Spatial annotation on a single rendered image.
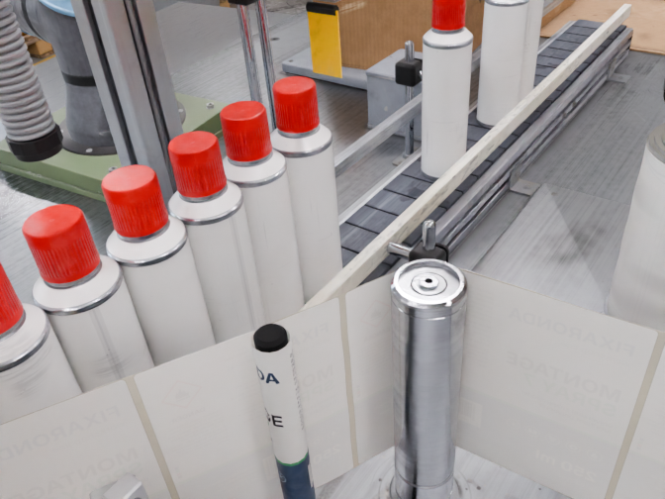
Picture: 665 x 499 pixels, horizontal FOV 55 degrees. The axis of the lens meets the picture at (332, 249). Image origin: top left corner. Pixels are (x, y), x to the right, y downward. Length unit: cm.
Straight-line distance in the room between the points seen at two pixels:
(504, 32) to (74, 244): 59
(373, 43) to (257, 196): 68
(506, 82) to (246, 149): 46
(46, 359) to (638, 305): 39
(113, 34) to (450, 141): 37
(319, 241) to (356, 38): 64
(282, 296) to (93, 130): 50
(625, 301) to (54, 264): 39
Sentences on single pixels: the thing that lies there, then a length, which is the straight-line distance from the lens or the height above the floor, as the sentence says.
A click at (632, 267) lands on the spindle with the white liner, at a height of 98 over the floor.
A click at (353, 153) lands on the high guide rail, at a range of 65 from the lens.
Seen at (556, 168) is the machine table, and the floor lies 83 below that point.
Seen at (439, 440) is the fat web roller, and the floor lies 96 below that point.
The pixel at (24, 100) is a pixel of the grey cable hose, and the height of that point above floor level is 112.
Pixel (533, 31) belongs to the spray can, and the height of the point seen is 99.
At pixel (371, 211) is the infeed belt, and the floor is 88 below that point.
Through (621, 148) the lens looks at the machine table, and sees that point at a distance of 97.
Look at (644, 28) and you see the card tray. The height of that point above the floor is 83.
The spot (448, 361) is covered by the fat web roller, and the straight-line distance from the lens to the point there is 34.
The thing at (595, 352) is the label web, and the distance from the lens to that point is 34.
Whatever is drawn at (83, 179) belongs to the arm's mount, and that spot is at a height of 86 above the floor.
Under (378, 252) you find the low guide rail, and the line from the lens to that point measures 60.
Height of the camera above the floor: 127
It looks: 37 degrees down
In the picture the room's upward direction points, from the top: 5 degrees counter-clockwise
